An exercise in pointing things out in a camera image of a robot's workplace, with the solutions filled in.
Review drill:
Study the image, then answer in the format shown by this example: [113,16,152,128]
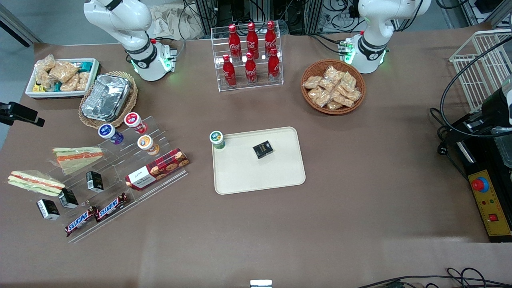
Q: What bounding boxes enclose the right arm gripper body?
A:
[0,102,13,126]

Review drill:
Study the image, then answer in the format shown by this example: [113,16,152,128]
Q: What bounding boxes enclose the triangle sandwich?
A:
[52,146,105,176]
[8,170,66,197]

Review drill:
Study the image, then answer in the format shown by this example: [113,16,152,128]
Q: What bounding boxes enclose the cream plastic tray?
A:
[211,127,306,195]

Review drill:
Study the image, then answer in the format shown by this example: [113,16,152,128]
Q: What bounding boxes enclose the white rectangular bin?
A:
[25,58,100,100]

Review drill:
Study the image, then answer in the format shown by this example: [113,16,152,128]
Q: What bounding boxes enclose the aluminium foil container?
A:
[81,74,133,122]

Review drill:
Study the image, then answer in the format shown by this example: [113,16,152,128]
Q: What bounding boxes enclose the grey black slanted bar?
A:
[0,4,43,48]

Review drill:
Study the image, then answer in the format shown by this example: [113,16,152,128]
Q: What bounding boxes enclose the purple lid cup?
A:
[98,124,124,145]

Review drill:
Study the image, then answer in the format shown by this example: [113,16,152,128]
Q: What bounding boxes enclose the small black white box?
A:
[36,199,61,221]
[86,171,105,193]
[58,188,79,209]

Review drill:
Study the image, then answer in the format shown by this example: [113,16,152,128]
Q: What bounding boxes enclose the red lid cup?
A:
[124,112,148,135]

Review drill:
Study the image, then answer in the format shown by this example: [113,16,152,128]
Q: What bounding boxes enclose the flat wicker basket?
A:
[78,71,139,129]

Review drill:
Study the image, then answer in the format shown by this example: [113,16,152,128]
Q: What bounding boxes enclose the snickers bar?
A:
[95,192,129,223]
[65,206,99,237]

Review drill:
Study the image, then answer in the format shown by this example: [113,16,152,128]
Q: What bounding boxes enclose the orange lid cup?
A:
[137,135,160,156]

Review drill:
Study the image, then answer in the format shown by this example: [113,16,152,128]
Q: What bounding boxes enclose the red plaid cookie box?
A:
[125,148,190,191]

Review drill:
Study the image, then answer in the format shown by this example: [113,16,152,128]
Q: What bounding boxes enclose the clear acrylic stepped stand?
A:
[25,115,189,244]

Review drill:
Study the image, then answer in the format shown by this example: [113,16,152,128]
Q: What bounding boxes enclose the crumpled beige cloth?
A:
[151,6,205,40]

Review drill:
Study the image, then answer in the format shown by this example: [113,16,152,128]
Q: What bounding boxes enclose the green lid cup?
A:
[209,130,226,151]

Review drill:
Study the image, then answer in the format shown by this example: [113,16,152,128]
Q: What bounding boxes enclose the red coca cola bottle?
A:
[222,54,237,88]
[268,48,281,82]
[246,22,260,60]
[228,24,242,61]
[265,21,278,54]
[244,52,258,85]

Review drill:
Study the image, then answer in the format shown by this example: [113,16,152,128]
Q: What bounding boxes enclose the clear acrylic bottle rack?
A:
[211,24,284,92]

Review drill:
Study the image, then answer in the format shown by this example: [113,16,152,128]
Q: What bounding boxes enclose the small black box gold print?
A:
[252,141,274,159]

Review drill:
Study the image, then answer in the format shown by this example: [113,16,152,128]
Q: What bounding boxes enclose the round wicker bowl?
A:
[300,59,366,116]

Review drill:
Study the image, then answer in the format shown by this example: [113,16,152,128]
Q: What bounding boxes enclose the black machine with cylinder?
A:
[443,75,512,243]

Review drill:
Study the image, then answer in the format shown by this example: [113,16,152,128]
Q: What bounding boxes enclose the yellow emergency stop panel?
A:
[468,170,512,237]

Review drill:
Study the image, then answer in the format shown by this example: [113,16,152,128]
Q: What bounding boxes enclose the thick black looped cable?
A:
[440,37,512,139]

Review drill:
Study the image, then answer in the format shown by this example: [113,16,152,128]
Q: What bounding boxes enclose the black cable with plug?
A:
[430,107,461,157]

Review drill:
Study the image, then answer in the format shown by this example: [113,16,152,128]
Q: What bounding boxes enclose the white wire basket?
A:
[449,29,512,115]

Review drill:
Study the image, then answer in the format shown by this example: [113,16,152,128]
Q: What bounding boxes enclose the black floor cables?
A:
[355,267,512,288]

